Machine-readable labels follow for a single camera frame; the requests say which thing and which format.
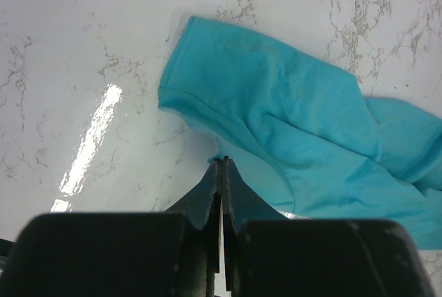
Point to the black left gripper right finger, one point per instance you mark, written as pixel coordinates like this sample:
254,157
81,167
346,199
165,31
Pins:
242,207

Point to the turquoise t shirt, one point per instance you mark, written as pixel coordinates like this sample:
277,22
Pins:
302,134

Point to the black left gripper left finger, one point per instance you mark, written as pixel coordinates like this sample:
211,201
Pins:
191,250

